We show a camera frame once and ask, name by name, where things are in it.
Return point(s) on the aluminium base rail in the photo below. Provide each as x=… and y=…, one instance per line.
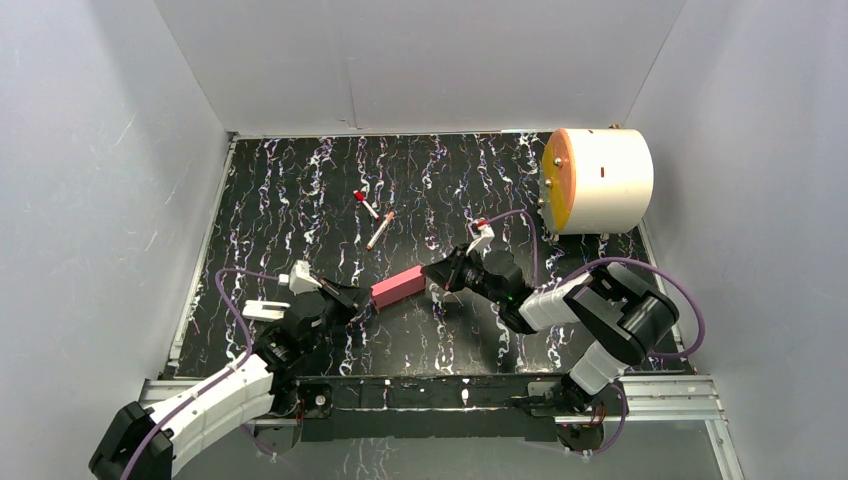
x=651, y=397

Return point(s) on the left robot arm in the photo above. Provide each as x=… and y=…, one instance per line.
x=157, y=441

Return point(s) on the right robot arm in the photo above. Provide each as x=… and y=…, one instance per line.
x=626, y=316

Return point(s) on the red capped white marker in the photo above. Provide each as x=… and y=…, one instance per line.
x=362, y=199

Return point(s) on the pink cardboard box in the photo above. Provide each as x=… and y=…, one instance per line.
x=398, y=287

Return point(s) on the white cylindrical drum device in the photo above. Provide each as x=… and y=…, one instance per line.
x=595, y=181

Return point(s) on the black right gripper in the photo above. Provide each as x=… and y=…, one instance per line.
x=448, y=270

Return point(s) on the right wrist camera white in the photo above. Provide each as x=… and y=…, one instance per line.
x=482, y=236

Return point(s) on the orange capped white marker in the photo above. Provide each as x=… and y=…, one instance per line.
x=382, y=228

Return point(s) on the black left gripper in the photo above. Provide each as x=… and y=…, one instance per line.
x=337, y=298

